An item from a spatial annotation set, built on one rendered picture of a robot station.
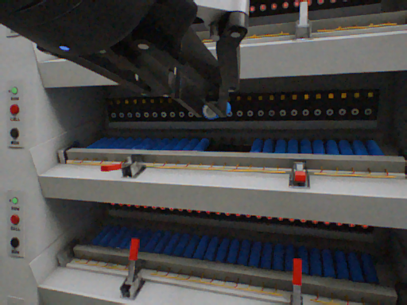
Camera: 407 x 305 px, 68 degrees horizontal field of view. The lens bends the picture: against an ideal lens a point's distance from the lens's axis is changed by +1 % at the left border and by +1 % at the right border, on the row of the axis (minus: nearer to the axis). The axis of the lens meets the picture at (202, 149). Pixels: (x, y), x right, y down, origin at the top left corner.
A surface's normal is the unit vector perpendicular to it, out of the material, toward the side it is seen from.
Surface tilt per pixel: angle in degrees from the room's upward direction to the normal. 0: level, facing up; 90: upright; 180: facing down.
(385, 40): 111
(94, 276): 21
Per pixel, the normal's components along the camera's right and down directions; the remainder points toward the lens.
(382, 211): -0.29, 0.37
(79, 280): -0.09, -0.93
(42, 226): 0.96, 0.02
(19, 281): -0.30, 0.02
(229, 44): -0.07, 0.99
